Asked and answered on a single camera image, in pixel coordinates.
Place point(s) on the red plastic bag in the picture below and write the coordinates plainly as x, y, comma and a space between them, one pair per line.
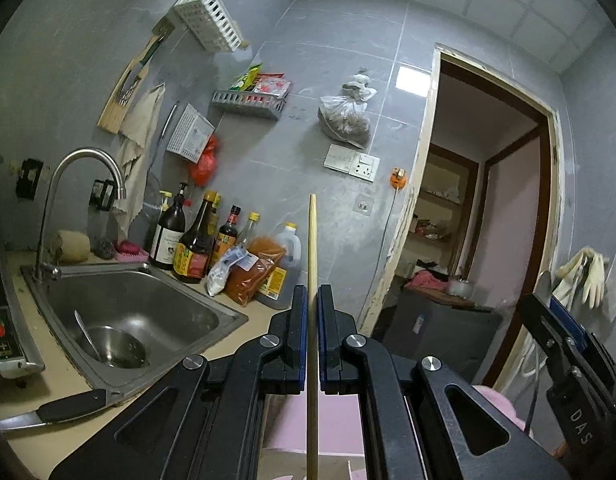
203, 165

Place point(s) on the red chili powder bag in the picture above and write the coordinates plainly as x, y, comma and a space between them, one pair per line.
253, 272

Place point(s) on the small wall plate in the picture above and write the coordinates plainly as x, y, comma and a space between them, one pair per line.
364, 205

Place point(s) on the wooden cutting board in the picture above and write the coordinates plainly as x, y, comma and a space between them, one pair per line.
125, 90

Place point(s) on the steel ladle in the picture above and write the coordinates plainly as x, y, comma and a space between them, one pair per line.
87, 332

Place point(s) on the pink soap dish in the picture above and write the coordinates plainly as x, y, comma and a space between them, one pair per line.
131, 251

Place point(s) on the black wall socket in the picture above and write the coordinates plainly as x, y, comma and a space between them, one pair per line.
101, 194
28, 179

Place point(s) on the steel bowl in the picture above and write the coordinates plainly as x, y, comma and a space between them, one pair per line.
117, 347

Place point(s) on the grey cabinet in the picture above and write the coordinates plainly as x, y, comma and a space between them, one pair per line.
438, 330

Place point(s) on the white light switch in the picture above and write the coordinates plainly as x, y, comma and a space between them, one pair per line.
340, 158

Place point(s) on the steel sink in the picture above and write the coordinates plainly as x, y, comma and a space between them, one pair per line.
137, 305

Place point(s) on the white wall box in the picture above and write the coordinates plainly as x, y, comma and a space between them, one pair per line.
187, 132

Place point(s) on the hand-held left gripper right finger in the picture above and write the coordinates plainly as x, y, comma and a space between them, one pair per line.
325, 340

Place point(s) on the pink cloth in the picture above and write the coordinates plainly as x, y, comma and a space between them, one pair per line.
425, 280

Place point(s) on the wooden door frame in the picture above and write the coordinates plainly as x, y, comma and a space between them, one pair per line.
423, 160

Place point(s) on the steel faucet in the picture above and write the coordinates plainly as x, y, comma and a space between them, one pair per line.
62, 180

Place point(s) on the wooden shelf unit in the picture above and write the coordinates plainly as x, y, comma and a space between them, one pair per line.
435, 225

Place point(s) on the cooking oil jug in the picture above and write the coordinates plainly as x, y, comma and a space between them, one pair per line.
290, 250

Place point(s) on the wooden chopstick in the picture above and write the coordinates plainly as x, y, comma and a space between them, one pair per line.
312, 260

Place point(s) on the metal spoon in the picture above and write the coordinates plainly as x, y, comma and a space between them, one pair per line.
544, 287

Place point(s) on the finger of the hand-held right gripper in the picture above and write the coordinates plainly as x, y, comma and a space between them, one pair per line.
610, 365
563, 312

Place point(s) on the clear bottle yellow cap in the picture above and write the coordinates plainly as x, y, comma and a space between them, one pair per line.
249, 232

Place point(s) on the orange wall hook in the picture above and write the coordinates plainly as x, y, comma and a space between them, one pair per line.
399, 178

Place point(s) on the white seasoning bag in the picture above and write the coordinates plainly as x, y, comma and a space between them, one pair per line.
222, 272

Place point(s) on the small red label bottle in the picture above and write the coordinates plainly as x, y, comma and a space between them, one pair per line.
226, 240

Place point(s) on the green snack packet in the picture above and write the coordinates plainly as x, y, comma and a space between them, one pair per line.
245, 79

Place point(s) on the cream rubber gloves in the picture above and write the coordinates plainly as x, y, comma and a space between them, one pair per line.
588, 272

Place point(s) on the white wall socket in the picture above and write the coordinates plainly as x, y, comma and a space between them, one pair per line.
364, 167

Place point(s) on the beige hanging cloth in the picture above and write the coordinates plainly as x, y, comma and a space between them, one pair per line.
137, 145

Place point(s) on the hanging bag of dried goods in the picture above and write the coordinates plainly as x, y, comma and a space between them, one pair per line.
345, 120

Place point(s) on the dark pump bottle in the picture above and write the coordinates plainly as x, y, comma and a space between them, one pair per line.
167, 235

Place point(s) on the steel wool scrubber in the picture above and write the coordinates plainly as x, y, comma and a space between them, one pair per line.
103, 250

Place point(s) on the grey wall shelf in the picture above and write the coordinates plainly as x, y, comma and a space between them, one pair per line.
248, 105

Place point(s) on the induction cooker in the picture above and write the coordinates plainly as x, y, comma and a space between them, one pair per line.
2, 320

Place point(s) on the white slotted wall basket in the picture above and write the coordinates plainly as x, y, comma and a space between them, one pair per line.
207, 20

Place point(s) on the beige loofah sponge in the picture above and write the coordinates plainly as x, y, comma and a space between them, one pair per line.
70, 246

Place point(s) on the large soy sauce bottle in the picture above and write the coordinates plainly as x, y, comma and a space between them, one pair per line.
192, 255

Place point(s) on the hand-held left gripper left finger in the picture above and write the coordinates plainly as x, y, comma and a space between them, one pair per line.
299, 340

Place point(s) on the red snack packet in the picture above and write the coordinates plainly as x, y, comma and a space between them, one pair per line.
273, 85

